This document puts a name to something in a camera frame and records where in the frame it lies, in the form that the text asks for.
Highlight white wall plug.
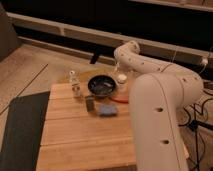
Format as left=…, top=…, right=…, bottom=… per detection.
left=200, top=58, right=209, bottom=66

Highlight blue sponge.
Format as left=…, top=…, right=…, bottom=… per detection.
left=98, top=104, right=118, bottom=117

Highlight white ceramic cup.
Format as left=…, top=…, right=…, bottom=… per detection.
left=117, top=74, right=127, bottom=87

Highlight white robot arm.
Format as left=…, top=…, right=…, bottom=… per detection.
left=114, top=41, right=204, bottom=171

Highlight red handled tool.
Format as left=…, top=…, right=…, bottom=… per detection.
left=110, top=95, right=129, bottom=103

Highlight black cables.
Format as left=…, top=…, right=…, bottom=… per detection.
left=178, top=79, right=213, bottom=171

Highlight black floor mat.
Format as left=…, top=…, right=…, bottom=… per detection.
left=0, top=91, right=50, bottom=171

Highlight black frying pan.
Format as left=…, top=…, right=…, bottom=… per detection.
left=87, top=75, right=116, bottom=98

